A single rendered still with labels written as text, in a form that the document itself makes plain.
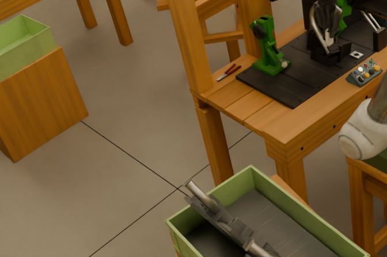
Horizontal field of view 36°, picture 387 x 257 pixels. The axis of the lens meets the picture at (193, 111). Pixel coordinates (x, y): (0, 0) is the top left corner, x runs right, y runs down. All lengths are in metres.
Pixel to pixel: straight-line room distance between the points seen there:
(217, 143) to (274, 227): 0.99
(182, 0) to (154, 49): 2.51
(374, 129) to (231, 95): 0.95
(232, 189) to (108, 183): 1.71
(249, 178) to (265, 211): 0.15
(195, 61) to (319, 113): 0.64
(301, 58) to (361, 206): 0.81
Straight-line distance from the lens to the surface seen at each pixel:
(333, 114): 2.68
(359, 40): 3.11
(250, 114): 2.73
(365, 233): 2.81
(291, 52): 3.07
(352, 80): 2.79
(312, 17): 2.95
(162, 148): 4.06
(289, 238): 2.23
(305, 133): 2.59
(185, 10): 2.70
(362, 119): 2.13
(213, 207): 2.05
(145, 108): 4.47
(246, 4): 2.95
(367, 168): 2.46
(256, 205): 2.35
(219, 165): 3.23
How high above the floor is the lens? 2.56
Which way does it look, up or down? 37 degrees down
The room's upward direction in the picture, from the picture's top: 15 degrees counter-clockwise
